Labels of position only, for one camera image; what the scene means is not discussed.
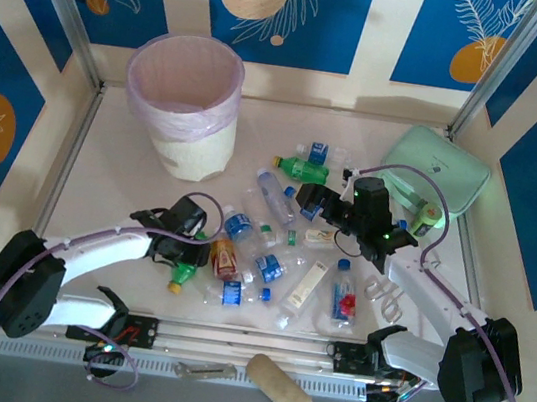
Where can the clear Pepsi bottle blue cap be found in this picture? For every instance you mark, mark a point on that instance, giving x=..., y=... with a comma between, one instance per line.
x=290, y=192

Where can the red orange label bottle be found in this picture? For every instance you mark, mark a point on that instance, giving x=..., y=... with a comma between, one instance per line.
x=223, y=257

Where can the small green bottle yellow cap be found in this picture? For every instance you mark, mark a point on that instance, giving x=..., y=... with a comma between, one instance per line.
x=183, y=274

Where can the small white bottle colourful label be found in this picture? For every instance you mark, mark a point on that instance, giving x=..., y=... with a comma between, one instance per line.
x=318, y=238

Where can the clear bottle pale blue tint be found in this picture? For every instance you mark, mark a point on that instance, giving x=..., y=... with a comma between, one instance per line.
x=276, y=197

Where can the Pocari Sweat clear bottle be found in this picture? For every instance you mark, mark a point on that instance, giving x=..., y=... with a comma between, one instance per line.
x=318, y=152

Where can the blue label bottle white cap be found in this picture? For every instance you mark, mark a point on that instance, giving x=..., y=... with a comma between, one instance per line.
x=268, y=268

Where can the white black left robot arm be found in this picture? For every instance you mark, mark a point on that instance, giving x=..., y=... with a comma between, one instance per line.
x=105, y=247

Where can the cream waste bin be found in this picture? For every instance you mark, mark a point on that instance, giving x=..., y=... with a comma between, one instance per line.
x=199, y=155

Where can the pink plastic bin liner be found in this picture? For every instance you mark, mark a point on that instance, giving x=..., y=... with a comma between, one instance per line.
x=186, y=72

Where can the green Sprite bottle yellow cap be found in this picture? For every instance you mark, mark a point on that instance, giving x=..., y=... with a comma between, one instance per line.
x=306, y=170

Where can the small clear bottle green label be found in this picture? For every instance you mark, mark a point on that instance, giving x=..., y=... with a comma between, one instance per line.
x=292, y=237

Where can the clear bottle light blue label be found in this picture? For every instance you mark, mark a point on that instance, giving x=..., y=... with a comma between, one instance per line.
x=402, y=224

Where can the clear bottle cream label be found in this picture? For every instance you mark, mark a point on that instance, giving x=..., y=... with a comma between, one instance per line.
x=307, y=282

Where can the mint green zip pouch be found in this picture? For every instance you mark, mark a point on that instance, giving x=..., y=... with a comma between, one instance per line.
x=436, y=160

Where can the clear bottle red flower label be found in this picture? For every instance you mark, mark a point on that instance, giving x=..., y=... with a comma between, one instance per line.
x=345, y=298

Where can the black controller board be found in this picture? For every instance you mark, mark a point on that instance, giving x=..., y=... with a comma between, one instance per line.
x=383, y=397
x=96, y=352

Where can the beige foam roll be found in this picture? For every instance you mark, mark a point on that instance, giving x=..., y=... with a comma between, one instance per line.
x=278, y=387

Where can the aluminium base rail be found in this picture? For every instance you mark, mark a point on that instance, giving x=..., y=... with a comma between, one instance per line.
x=247, y=342

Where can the flat metal bracket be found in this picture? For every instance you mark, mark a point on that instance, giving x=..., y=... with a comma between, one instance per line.
x=205, y=371

